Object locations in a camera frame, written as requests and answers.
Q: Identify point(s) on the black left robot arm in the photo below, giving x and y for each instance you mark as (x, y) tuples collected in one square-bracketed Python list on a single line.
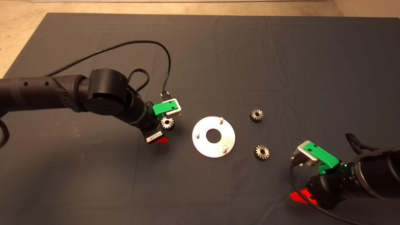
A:
[(103, 93)]

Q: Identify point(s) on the small steel planetary gear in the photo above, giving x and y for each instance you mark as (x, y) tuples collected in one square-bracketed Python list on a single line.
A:
[(168, 125), (257, 154), (252, 117)]

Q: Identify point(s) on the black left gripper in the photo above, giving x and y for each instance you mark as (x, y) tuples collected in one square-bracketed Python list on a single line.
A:
[(151, 125)]

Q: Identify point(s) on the green left camera mount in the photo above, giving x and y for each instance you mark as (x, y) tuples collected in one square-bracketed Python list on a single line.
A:
[(162, 107)]

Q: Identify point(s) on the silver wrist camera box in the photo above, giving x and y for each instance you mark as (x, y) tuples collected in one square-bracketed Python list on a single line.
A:
[(300, 151), (178, 108)]

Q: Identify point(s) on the green right camera mount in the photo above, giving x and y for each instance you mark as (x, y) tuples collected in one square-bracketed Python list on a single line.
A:
[(323, 156)]

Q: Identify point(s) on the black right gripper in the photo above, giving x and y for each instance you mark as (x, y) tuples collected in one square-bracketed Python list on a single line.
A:
[(334, 187)]

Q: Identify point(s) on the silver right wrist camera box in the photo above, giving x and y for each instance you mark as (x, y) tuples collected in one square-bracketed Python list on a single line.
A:
[(300, 151)]

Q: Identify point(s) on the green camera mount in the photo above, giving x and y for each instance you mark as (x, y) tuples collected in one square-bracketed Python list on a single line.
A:
[(323, 156), (162, 107)]

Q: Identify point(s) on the dark grey table cloth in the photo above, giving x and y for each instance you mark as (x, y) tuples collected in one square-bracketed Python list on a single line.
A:
[(218, 62)]

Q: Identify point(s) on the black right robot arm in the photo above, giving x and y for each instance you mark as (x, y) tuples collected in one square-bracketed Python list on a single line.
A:
[(378, 172)]

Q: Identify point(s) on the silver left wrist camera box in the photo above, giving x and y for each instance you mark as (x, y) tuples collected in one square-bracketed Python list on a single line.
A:
[(178, 108)]

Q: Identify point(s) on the round metal carrier plate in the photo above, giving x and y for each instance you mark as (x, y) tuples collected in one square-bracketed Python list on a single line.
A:
[(203, 147)]

